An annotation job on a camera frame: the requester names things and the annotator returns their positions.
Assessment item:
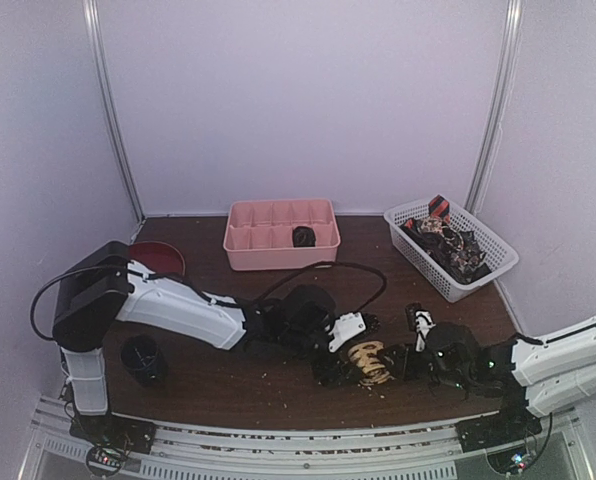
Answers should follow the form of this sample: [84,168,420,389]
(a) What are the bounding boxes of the dark patterned ties pile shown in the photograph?
[400,216,492,285]

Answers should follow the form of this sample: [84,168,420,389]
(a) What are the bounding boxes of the left circuit board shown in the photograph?
[85,446,127,477]

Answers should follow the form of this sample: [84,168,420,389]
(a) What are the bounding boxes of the circuit board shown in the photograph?
[499,449,537,475]
[85,446,127,477]

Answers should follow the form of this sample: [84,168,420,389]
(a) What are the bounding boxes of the pink divided organizer box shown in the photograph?
[223,198,341,271]

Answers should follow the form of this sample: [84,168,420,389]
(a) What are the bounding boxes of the right circuit board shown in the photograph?
[499,449,537,475]

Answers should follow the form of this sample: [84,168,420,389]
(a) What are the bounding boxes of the left aluminium corner post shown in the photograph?
[82,0,146,223]

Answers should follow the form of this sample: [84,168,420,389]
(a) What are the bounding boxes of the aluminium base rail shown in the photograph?
[18,397,595,479]

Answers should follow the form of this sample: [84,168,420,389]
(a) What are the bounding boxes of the right aluminium corner post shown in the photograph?
[465,0,524,215]

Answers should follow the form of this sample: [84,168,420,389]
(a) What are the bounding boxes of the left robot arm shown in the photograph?
[29,241,367,450]

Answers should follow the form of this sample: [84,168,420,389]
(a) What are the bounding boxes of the rolled black tie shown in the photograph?
[292,225,316,248]

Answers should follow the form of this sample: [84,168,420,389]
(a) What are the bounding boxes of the red round plate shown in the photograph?
[129,241,186,276]

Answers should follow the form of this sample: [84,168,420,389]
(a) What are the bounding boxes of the white plastic mesh basket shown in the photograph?
[384,195,519,303]

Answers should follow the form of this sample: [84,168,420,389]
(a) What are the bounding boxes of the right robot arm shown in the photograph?
[377,303,596,451]

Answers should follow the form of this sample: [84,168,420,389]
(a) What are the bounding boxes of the leopard print tie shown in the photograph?
[347,340,394,387]

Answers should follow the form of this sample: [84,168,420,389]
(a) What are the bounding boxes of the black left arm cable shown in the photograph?
[257,260,389,321]

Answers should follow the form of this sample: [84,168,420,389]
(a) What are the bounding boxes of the aluminium corner post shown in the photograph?
[82,0,146,223]
[465,0,524,215]

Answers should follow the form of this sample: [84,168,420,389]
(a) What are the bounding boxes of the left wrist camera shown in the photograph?
[327,312,380,353]

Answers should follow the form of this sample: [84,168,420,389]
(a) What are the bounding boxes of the dark blue cup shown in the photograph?
[120,335,169,388]

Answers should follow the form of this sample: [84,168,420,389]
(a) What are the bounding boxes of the red black striped tie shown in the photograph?
[428,195,450,224]

